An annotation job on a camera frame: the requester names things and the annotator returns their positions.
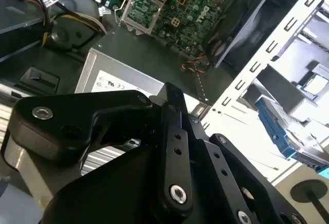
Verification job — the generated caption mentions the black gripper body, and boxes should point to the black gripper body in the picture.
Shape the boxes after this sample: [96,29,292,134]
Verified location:
[41,146,209,224]

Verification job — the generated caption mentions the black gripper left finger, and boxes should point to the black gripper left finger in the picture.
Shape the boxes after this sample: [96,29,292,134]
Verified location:
[1,82,194,219]

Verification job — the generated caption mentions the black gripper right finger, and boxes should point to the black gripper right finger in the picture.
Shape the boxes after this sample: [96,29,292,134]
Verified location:
[189,115,306,224]

